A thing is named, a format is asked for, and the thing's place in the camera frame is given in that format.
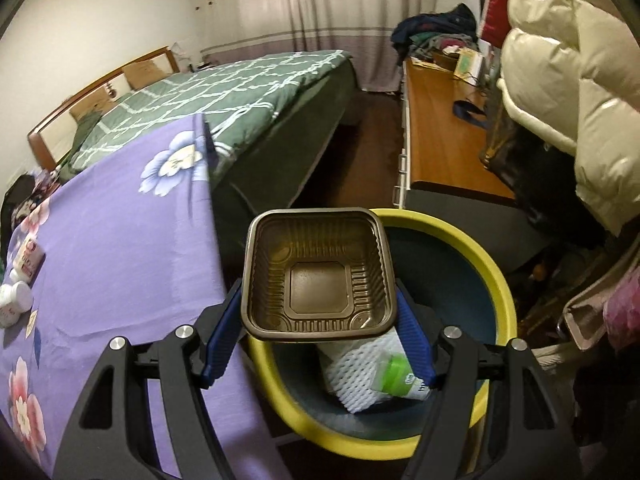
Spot pink plastic bag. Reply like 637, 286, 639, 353
602, 270, 640, 352

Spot wooden headboard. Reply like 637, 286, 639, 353
27, 46, 181, 172

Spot pale green box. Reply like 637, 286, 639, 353
452, 49, 484, 80

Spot white foam net sleeve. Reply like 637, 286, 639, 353
318, 332, 404, 415

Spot pile of dark clothes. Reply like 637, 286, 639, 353
0, 175, 37, 242

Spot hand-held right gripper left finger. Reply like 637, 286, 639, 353
50, 280, 251, 480

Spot red garment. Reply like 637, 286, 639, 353
477, 0, 512, 49

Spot white box red print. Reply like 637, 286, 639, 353
12, 236, 47, 284

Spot bed with green plaid quilt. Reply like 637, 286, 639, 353
57, 49, 359, 257

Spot pile of mixed clothes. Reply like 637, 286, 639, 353
391, 3, 481, 62

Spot wooden desk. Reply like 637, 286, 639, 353
392, 57, 519, 211

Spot yellow rimmed blue bin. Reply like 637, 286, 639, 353
247, 208, 518, 463

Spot black bag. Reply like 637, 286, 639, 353
480, 91, 607, 252

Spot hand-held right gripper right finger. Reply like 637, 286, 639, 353
395, 280, 584, 480

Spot white medicine bottle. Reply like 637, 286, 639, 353
0, 280, 34, 329

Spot cream puffer jacket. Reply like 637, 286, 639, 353
497, 0, 640, 237

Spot tan pillow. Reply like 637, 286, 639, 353
122, 58, 169, 89
70, 94, 119, 122

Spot striped beige curtain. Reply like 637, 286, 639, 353
192, 0, 482, 94

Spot dark blue strap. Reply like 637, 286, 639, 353
452, 100, 489, 129

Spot green and white carton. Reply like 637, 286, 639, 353
372, 352, 431, 402

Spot brown plastic tray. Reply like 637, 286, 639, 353
241, 206, 399, 345

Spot beige bag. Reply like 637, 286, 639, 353
562, 264, 640, 352

